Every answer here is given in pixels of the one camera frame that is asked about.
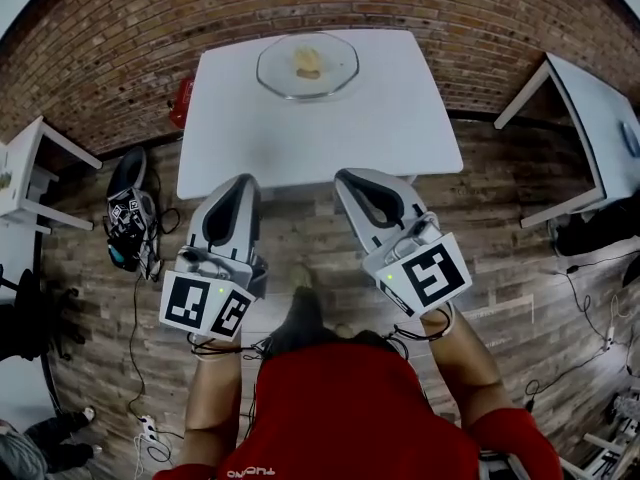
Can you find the person's dark trousers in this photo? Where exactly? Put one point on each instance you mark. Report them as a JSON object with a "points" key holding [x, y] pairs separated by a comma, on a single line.
{"points": [[305, 318]]}

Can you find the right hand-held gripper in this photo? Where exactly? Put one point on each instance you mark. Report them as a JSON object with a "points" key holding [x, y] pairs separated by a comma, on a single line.
{"points": [[430, 273]]}

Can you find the person's left forearm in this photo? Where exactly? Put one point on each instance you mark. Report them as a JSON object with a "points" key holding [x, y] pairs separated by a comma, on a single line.
{"points": [[210, 403]]}

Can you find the white power strip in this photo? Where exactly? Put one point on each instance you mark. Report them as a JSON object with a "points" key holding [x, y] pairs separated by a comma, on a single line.
{"points": [[609, 338], [148, 428]]}

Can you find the person's right forearm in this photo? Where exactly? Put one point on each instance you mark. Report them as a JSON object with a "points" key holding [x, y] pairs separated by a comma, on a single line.
{"points": [[460, 368]]}

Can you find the red fire extinguisher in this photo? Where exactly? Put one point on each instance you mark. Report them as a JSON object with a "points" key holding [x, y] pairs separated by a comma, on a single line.
{"points": [[177, 115]]}

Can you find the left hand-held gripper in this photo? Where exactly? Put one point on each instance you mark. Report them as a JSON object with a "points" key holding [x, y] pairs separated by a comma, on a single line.
{"points": [[195, 303]]}

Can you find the yellow sponge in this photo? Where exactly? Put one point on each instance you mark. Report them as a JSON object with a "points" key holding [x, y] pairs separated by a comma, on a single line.
{"points": [[307, 63]]}

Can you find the small green item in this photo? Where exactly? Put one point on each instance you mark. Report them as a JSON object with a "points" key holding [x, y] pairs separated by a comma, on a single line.
{"points": [[5, 179]]}

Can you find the white metal frame equipment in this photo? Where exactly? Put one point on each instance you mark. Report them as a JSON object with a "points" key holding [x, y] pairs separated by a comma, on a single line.
{"points": [[615, 443]]}

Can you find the black office chair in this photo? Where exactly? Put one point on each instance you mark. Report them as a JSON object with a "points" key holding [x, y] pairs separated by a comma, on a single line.
{"points": [[30, 318]]}

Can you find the red fire extinguisher box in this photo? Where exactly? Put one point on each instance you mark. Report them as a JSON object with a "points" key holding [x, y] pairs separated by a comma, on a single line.
{"points": [[187, 90]]}

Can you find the person's right shoe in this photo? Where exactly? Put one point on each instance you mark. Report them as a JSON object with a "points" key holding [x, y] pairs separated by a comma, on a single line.
{"points": [[342, 329]]}

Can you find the person's red shirt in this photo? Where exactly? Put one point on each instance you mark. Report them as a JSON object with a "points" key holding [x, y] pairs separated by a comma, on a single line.
{"points": [[350, 418]]}

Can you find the spare white hand-held gripper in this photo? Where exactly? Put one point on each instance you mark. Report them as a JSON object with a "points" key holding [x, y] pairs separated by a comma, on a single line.
{"points": [[125, 178]]}

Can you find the blue black headset device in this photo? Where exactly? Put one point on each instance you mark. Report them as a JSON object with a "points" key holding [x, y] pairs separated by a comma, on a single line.
{"points": [[117, 257]]}

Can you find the person's left shoe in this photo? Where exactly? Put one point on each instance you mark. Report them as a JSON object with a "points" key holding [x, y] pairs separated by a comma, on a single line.
{"points": [[303, 277]]}

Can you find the round blue-grey dish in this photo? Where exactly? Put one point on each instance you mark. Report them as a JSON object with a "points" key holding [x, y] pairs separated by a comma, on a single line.
{"points": [[631, 140]]}

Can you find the person's shoe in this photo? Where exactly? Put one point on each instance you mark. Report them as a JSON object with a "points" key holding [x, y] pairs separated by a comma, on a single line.
{"points": [[303, 277], [342, 329]]}

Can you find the small white table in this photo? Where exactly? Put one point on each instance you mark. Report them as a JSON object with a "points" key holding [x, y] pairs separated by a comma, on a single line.
{"points": [[30, 168]]}

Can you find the black power adapter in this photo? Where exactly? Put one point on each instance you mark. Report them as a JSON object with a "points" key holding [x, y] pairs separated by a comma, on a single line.
{"points": [[530, 403]]}

